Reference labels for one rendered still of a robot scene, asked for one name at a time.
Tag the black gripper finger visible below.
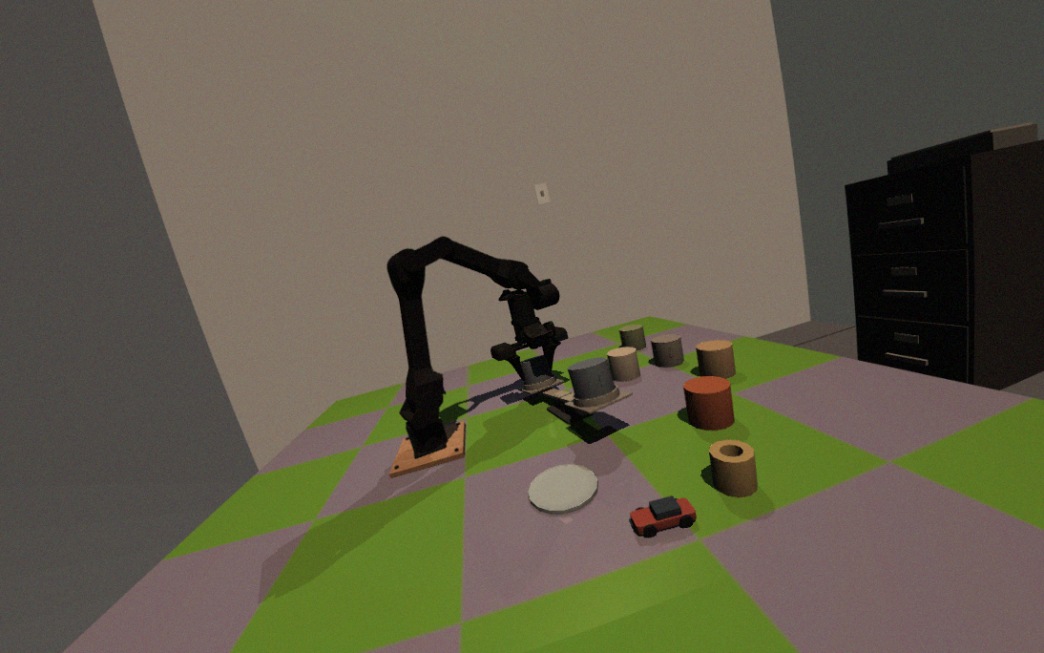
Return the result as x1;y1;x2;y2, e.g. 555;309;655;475
542;342;561;371
506;355;525;381

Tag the red toy car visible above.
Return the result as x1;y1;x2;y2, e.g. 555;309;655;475
630;496;697;537

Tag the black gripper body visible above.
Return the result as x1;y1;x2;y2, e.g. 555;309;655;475
491;313;568;362

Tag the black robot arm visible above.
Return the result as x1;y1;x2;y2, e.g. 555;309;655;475
387;237;559;459

